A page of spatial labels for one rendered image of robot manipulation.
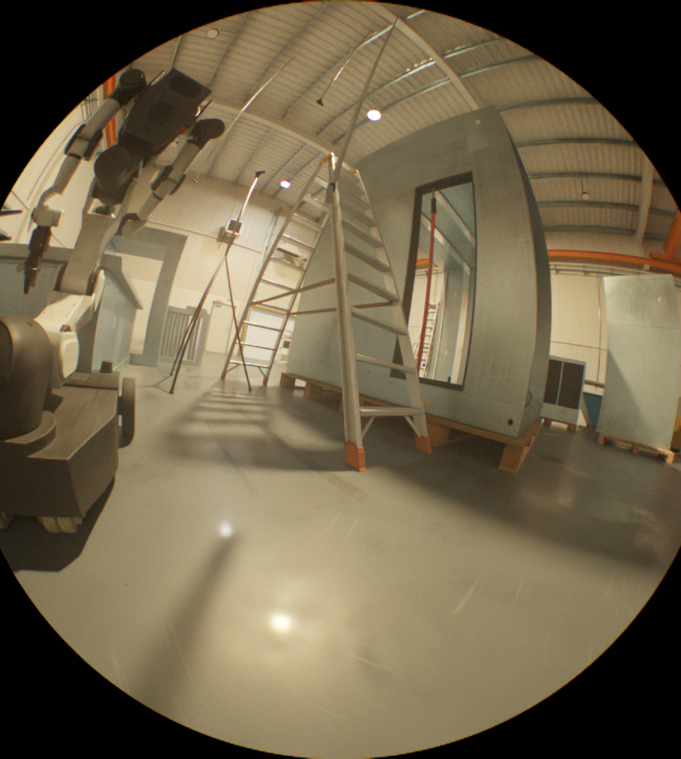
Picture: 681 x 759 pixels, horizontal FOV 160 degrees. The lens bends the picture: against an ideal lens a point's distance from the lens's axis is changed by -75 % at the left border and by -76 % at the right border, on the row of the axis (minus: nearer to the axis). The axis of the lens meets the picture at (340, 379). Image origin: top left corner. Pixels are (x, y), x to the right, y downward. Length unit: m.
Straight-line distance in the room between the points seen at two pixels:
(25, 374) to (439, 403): 1.70
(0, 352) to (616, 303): 5.90
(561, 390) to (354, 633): 5.78
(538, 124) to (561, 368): 6.99
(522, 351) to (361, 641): 1.39
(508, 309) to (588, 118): 8.37
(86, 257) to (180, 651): 0.99
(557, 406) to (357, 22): 9.84
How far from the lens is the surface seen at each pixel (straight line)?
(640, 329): 5.36
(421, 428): 1.33
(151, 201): 1.21
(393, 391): 1.78
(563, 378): 5.95
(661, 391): 5.17
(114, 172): 0.86
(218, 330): 10.97
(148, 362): 3.02
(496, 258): 1.71
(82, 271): 0.96
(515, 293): 1.57
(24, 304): 1.34
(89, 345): 1.18
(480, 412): 1.48
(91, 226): 1.02
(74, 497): 0.47
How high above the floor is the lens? 0.36
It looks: 3 degrees down
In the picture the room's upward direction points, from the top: 11 degrees clockwise
